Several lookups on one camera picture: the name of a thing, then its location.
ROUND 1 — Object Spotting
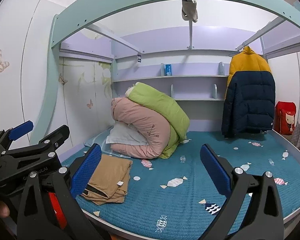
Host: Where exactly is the person's left hand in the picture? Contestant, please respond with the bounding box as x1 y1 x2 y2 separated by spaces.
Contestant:
0 200 11 218

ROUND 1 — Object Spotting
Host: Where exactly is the lavender wall shelf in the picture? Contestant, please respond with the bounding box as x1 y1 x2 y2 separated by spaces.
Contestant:
111 62 230 102

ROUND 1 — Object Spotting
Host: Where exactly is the white pillow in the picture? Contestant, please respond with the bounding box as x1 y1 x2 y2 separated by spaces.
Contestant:
106 122 150 147

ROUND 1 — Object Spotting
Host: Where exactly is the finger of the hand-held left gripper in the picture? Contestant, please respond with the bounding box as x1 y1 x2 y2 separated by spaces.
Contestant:
5 125 70 156
0 120 34 151

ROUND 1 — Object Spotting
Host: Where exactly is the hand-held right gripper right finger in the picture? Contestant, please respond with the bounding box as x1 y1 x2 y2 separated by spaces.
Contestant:
190 144 285 240

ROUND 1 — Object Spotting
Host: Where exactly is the blue striped pillow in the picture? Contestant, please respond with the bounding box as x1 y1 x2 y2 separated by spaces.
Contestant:
84 129 130 158

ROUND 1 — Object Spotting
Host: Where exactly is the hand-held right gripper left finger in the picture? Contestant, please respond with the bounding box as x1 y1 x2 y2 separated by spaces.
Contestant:
16 144 118 240

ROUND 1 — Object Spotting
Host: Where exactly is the tan button-up jacket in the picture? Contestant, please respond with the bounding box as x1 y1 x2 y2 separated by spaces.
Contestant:
80 154 133 205

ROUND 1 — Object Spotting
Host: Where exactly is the yellow and navy puffer jacket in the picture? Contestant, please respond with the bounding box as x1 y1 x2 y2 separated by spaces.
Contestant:
221 46 276 138

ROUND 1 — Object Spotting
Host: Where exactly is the red cartoon bag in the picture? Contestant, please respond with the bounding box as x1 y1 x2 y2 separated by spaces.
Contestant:
275 101 297 135

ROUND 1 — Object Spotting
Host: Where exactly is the teal candy print bed sheet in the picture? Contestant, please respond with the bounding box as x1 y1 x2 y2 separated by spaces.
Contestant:
61 130 300 240

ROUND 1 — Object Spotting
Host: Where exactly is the pink quilt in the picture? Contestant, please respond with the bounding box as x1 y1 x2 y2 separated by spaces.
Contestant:
111 97 172 159

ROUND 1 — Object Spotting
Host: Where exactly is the white wardrobe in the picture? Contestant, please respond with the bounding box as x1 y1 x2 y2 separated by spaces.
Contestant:
0 0 67 155

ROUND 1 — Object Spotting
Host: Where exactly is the green quilt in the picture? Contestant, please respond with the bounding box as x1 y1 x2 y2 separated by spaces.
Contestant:
128 82 190 159

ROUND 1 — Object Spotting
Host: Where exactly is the beige hanging cloth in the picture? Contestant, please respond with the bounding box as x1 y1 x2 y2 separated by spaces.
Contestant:
181 0 199 23

